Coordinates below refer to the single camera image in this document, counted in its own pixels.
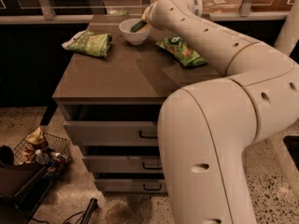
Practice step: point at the yellow green sponge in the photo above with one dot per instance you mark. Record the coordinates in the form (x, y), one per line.
(139, 27)

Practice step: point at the white ceramic bowl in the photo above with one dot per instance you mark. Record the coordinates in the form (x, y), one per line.
(133, 38)

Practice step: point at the dark robot base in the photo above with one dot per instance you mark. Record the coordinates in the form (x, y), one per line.
(22, 188)

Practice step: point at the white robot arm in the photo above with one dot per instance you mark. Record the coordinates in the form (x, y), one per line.
(203, 128)

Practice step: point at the right green snack bag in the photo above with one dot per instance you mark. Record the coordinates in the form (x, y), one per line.
(181, 51)

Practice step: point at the green snack bag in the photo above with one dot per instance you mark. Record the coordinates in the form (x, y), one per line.
(87, 42)
(181, 51)

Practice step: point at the left green snack bag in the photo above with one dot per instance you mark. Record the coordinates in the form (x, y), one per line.
(87, 42)

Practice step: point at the grey drawer cabinet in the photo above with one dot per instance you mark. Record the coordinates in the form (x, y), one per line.
(129, 75)

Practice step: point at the top grey drawer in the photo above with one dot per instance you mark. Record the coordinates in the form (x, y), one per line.
(114, 125)

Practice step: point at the grey drawer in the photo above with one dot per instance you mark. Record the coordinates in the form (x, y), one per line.
(114, 125)
(136, 160)
(130, 183)

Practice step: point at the middle grey drawer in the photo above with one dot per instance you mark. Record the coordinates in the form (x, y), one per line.
(136, 160)

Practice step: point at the crumpled snack bag in basket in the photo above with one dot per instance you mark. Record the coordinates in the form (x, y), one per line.
(37, 138)

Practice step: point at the bottom grey drawer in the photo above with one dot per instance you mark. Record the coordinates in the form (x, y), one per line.
(130, 183)

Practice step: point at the plastic water bottle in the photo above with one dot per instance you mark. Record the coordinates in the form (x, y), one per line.
(42, 157)

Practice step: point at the metal railing frame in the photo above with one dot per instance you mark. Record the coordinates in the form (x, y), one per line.
(22, 11)

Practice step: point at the black wire basket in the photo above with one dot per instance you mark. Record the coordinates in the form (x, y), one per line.
(57, 149)

